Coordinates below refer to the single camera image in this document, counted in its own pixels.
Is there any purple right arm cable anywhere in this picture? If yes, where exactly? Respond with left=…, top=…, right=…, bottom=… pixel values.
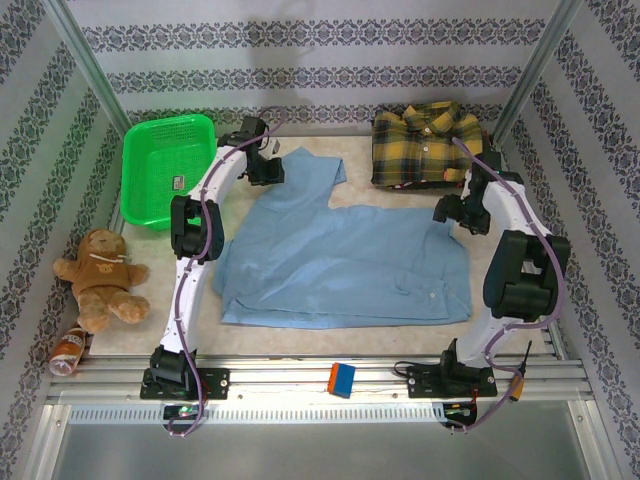
left=449, top=137, right=569, bottom=436

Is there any orange and blue block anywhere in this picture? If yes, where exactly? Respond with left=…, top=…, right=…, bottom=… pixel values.
left=327, top=362, right=357, bottom=400

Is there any slotted grey cable duct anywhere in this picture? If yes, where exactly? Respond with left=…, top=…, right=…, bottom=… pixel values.
left=67, top=402, right=451, bottom=426

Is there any light blue long sleeve shirt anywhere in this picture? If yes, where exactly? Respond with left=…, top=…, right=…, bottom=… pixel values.
left=212, top=146, right=474, bottom=331

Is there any yellow plaid folded shirt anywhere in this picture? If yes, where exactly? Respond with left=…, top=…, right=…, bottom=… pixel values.
left=372, top=101, right=494, bottom=190

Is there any dark folded shirt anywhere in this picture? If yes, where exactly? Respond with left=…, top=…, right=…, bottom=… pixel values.
left=384, top=127, right=500, bottom=192

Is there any aluminium mounting rail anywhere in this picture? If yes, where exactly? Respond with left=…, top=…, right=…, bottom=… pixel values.
left=49, top=354, right=591, bottom=406

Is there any grey metal front panel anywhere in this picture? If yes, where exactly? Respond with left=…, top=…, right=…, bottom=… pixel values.
left=29, top=414, right=616, bottom=480

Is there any aluminium frame post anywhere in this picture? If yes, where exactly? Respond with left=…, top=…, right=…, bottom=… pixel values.
left=492, top=0, right=584, bottom=146
left=42, top=0, right=134, bottom=146

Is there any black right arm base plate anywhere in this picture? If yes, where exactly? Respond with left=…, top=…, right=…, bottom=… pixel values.
left=407, top=364, right=499, bottom=400

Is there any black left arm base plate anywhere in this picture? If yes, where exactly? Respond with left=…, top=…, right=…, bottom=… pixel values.
left=139, top=367, right=231, bottom=401

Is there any brown plastic bottle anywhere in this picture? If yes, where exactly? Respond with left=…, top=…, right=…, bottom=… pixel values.
left=48, top=322, right=94, bottom=376

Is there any brown teddy bear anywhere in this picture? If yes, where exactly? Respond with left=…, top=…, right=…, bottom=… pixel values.
left=52, top=228, right=151, bottom=334

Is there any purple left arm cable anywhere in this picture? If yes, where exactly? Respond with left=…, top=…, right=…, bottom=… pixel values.
left=167, top=105, right=289, bottom=441

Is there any yellow handled screwdriver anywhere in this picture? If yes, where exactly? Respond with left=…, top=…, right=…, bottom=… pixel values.
left=507, top=339, right=534, bottom=403

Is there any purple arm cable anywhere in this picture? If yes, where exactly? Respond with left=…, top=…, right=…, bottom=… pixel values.
left=167, top=105, right=289, bottom=441
left=449, top=137, right=569, bottom=436

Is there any green plastic basket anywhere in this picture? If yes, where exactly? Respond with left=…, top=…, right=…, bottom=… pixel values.
left=122, top=113, right=221, bottom=232

